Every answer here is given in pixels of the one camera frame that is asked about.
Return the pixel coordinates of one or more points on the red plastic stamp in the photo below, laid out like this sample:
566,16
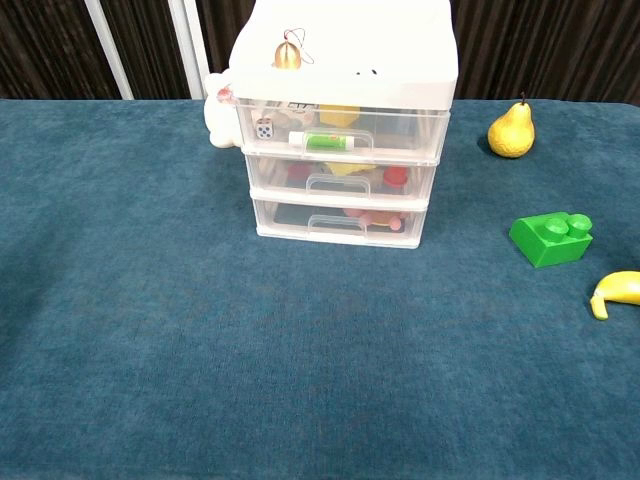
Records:
396,176

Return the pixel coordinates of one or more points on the small gold bell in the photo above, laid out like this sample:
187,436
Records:
287,56

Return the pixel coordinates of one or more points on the double white frame post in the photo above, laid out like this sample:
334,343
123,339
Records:
187,50

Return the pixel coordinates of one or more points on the green building block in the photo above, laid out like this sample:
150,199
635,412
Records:
545,247

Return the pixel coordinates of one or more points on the teal table cloth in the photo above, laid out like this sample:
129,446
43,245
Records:
200,350

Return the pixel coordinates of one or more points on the white fishing game toy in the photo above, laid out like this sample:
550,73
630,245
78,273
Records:
217,120

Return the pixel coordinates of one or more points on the clear drawer with pink toy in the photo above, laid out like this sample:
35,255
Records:
280,227

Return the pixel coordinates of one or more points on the pink plastic toy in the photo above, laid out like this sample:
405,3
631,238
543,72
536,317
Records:
375,218

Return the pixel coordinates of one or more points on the black pleated curtain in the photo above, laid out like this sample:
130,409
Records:
550,45

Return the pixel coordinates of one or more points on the single white frame post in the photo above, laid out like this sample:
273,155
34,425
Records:
107,50

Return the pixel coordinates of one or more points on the white die with blue dots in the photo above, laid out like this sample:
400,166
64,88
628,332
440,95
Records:
264,131

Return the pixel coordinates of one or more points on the yellow toy pear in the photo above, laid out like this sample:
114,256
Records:
511,134

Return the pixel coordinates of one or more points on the yellow toy banana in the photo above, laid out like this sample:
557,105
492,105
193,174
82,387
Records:
620,289

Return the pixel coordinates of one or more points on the green white glue stick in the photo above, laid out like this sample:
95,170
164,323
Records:
325,142

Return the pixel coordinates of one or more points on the flat red plastic piece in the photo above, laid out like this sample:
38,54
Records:
298,171

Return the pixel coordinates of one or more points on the white plastic drawer cabinet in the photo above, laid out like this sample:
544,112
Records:
350,50

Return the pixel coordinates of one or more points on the yellow toy piece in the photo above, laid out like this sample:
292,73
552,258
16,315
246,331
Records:
340,116

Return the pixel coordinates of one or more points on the clear drawer with red stamp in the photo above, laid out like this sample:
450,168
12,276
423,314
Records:
270,175

